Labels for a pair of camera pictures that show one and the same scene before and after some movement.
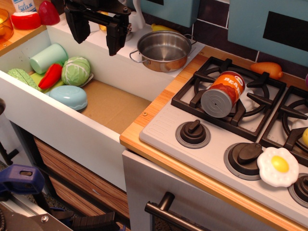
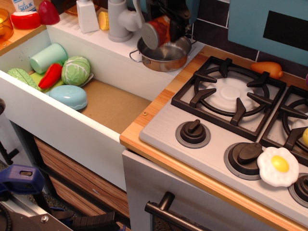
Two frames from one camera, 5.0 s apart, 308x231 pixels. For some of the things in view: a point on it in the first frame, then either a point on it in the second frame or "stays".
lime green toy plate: x=37 y=78 stays
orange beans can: x=219 y=99 -> x=156 y=32
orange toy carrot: x=275 y=70 stays
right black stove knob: x=299 y=190 stays
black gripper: x=107 y=11 -> x=179 y=11
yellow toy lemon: x=305 y=135 stays
